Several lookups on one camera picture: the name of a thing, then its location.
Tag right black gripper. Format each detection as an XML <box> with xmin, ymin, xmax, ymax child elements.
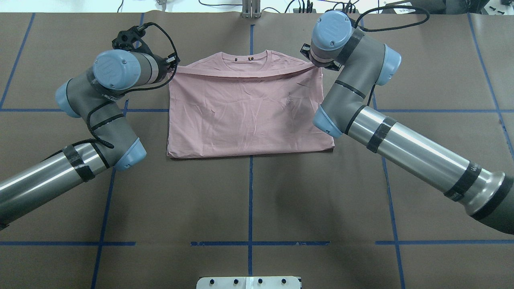
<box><xmin>300</xmin><ymin>44</ymin><xmax>342</xmax><ymax>71</ymax></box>

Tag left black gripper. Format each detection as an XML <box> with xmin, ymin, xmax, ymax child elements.
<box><xmin>151</xmin><ymin>54</ymin><xmax>180</xmax><ymax>83</ymax></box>

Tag pink Snoopy t-shirt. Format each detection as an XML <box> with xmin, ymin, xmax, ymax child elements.
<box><xmin>167</xmin><ymin>51</ymin><xmax>335</xmax><ymax>159</ymax></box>

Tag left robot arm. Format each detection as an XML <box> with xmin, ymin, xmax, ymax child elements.
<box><xmin>0</xmin><ymin>47</ymin><xmax>180</xmax><ymax>229</ymax></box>

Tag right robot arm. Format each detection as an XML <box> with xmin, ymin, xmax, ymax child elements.
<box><xmin>301</xmin><ymin>10</ymin><xmax>513</xmax><ymax>234</ymax></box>

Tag black box white label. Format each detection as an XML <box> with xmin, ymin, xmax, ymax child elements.
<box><xmin>379</xmin><ymin>0</ymin><xmax>446</xmax><ymax>14</ymax></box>

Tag brown paper table cover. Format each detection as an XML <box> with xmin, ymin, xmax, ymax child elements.
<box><xmin>1</xmin><ymin>11</ymin><xmax>513</xmax><ymax>289</ymax></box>

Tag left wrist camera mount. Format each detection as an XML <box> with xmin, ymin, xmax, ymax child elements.
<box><xmin>112</xmin><ymin>24</ymin><xmax>153</xmax><ymax>55</ymax></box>

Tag aluminium frame post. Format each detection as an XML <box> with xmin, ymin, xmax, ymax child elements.
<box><xmin>241</xmin><ymin>0</ymin><xmax>262</xmax><ymax>19</ymax></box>

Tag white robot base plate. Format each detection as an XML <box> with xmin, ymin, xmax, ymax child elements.
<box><xmin>196</xmin><ymin>276</ymin><xmax>303</xmax><ymax>289</ymax></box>

